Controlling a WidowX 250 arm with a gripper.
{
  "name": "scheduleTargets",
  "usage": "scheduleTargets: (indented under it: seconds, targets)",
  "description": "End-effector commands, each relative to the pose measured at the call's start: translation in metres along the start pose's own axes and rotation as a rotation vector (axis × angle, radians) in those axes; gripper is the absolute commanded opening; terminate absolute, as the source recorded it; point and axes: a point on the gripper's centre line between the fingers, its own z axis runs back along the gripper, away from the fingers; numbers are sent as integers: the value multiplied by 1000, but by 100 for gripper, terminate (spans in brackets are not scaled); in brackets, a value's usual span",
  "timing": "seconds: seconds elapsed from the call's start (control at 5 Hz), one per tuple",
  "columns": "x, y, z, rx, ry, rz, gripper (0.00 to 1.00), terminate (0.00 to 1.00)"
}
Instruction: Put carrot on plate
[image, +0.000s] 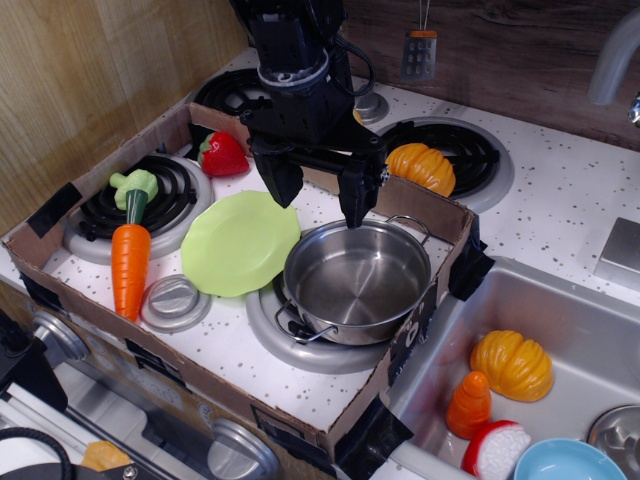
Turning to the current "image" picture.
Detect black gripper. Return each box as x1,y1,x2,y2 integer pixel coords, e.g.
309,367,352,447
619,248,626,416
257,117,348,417
241,47,386,229

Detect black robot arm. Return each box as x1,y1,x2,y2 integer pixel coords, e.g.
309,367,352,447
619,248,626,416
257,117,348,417
232,1,386,228

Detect light green plastic plate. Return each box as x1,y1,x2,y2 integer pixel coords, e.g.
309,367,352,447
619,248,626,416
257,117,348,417
181,191,301,297

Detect orange toy carrot piece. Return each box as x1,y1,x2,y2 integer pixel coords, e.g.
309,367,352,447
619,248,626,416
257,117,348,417
445,371,492,440

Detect silver stove knob back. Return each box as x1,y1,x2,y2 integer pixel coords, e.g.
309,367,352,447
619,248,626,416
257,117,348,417
355,92,390,125

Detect silver stove knob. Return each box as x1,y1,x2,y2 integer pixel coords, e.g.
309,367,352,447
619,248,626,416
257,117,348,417
140,274,212,333
355,92,390,125

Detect red toy strawberry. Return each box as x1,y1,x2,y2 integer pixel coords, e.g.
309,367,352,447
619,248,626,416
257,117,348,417
197,131,250,177

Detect orange toy pumpkin on stove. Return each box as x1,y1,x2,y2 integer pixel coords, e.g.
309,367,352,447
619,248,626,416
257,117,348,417
386,143,456,197

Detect stainless steel pot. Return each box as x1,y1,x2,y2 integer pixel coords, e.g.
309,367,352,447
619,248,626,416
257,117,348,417
279,215,431,346

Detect back left black burner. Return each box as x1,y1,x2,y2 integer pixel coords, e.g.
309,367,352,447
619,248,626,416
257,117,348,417
187,68,272,117

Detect black burner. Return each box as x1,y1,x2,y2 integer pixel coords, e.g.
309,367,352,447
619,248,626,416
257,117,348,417
63,154,214,266
187,68,272,117
378,117,515,214

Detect front left black burner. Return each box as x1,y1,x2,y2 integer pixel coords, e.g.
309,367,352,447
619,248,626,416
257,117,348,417
63,154,214,266

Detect silver toy spatula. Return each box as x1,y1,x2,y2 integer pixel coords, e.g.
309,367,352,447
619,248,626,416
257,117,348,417
400,1,438,83

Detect back right black burner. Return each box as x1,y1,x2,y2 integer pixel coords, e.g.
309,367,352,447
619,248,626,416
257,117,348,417
378,117,515,214

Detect front right grey burner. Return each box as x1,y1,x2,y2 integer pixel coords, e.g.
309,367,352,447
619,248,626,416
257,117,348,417
245,279,386,374

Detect green toy broccoli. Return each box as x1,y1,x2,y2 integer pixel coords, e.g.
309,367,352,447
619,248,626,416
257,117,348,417
109,169,159,211

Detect silver stove knob front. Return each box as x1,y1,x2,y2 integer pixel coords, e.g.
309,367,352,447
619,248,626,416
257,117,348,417
140,274,212,333

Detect orange toy pumpkin in sink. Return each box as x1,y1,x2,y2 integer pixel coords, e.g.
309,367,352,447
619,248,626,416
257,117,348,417
470,330,555,402

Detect silver oven knob right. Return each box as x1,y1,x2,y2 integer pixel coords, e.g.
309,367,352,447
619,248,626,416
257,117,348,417
207,418,280,480

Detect silver oven knob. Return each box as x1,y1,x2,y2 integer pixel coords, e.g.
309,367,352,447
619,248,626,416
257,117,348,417
207,418,280,480
33,311,90,368

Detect brown cardboard fence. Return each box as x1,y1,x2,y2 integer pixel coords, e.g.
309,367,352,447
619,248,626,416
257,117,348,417
4,104,479,467

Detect grey faucet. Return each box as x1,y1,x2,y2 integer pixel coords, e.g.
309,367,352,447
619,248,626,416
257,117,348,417
587,8,639,106

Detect silver oven knob left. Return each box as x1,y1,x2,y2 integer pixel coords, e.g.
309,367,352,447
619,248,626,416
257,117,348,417
33,311,90,368

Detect grey metal block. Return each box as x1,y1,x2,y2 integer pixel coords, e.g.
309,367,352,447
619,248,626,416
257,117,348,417
594,217,639,291

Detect steel sink basin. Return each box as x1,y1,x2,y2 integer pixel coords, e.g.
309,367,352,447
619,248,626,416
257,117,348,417
384,258,639,479

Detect red white toy mushroom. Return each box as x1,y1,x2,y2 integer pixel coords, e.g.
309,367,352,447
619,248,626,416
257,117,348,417
460,420,532,479

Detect black device at left edge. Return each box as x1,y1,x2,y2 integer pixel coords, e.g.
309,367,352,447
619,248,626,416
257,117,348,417
1,311,68,412

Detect yellow sponge piece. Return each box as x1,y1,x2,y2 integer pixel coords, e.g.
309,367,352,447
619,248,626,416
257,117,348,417
80,440,131,472

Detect light blue bowl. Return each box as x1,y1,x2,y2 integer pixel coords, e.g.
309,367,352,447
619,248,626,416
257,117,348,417
513,438,626,480

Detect silver sink drain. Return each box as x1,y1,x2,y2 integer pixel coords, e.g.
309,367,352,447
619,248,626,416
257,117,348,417
585,405,639,479

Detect black cable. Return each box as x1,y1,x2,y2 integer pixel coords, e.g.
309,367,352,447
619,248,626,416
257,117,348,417
0,426,75,480

